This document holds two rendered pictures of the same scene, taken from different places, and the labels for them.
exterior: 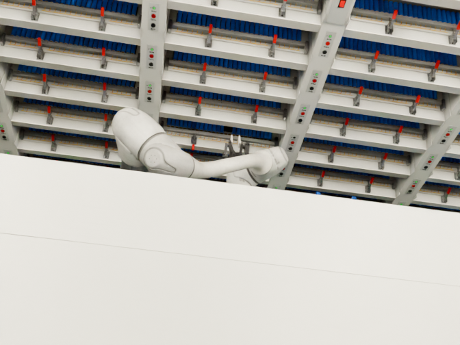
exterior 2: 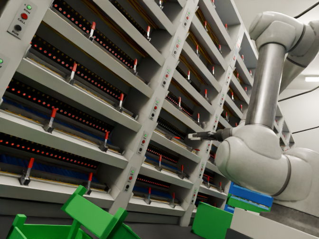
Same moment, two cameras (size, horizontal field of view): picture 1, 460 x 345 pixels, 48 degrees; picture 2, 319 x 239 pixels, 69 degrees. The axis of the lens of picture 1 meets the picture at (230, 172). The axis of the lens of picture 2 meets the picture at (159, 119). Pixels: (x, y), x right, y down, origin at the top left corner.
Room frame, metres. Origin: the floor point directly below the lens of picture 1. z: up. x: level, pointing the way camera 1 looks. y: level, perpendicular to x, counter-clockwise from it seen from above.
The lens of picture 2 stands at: (0.82, 1.18, 0.30)
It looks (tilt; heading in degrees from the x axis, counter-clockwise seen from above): 12 degrees up; 319
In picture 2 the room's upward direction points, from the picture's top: 19 degrees clockwise
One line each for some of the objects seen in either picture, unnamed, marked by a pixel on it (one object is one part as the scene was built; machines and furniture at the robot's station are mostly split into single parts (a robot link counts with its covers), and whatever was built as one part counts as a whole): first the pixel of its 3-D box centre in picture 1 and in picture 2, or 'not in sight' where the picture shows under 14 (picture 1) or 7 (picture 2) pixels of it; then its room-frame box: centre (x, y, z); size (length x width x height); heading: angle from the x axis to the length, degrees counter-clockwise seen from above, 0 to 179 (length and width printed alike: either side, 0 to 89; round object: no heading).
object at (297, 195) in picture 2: not in sight; (299, 179); (1.08, 0.23, 0.44); 0.18 x 0.16 x 0.22; 52
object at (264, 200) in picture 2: not in sight; (254, 195); (1.55, -0.55, 0.36); 0.30 x 0.20 x 0.08; 9
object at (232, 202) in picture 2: not in sight; (251, 206); (1.55, -0.55, 0.28); 0.30 x 0.20 x 0.08; 9
